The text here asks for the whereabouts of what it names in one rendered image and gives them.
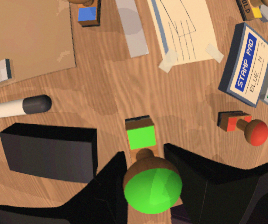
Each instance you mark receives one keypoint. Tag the red rubber stamp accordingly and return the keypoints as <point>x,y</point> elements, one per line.
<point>255,130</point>

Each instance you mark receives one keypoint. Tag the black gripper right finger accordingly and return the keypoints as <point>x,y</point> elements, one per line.
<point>215,193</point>

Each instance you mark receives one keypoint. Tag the tan flat board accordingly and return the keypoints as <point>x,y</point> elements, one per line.
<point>35,38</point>

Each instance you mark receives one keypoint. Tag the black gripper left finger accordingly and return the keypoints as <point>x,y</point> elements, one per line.
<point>102,201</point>

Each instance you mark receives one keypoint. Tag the cream inspection card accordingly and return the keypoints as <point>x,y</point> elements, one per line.
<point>184,31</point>

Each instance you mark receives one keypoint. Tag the yellow rubber stamp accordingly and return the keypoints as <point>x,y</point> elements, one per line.
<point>249,9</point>

